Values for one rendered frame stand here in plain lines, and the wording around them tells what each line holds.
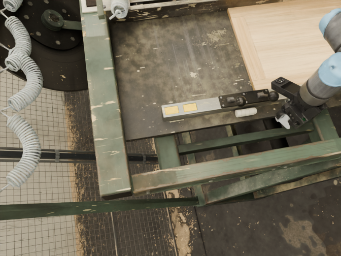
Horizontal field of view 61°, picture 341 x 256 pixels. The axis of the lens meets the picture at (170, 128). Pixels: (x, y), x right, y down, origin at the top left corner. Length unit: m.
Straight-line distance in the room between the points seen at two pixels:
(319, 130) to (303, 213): 1.36
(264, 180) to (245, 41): 0.84
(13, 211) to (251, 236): 2.11
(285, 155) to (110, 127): 0.62
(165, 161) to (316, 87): 0.57
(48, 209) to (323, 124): 1.16
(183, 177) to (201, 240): 2.28
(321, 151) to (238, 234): 1.88
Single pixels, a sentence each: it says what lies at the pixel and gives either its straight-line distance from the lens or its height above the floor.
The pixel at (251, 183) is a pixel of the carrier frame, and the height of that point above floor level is 0.79.
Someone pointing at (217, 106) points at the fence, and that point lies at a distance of 1.11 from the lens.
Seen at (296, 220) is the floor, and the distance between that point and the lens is 2.62.
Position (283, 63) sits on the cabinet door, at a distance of 1.33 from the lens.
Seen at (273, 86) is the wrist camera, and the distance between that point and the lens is 0.97.
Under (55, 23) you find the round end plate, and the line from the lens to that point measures 1.69.
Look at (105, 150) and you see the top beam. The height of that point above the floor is 1.86.
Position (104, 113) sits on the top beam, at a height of 1.86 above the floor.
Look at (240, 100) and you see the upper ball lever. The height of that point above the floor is 1.53.
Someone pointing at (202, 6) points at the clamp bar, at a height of 1.45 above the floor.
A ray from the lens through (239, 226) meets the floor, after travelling 2.91.
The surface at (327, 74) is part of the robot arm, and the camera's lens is 0.79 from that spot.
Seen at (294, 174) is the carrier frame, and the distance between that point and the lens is 1.72.
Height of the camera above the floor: 2.34
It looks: 41 degrees down
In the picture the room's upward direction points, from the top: 83 degrees counter-clockwise
